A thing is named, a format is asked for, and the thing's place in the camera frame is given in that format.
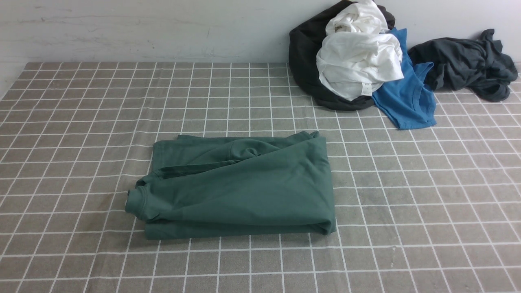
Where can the blue t-shirt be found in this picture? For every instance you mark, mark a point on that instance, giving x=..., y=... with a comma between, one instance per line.
x=408, y=102

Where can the white crumpled shirt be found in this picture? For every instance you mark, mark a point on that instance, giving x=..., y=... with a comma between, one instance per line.
x=358, y=54

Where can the dark grey crumpled shirt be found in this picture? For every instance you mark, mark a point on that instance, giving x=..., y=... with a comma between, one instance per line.
x=477, y=64

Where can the grey checkered tablecloth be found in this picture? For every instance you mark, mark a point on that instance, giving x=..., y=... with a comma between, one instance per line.
x=420, y=211

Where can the black garment in pile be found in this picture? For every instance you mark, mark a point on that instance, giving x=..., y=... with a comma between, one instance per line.
x=305, y=43

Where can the green long-sleeved shirt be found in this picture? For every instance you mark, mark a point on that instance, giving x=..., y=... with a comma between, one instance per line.
x=233, y=186

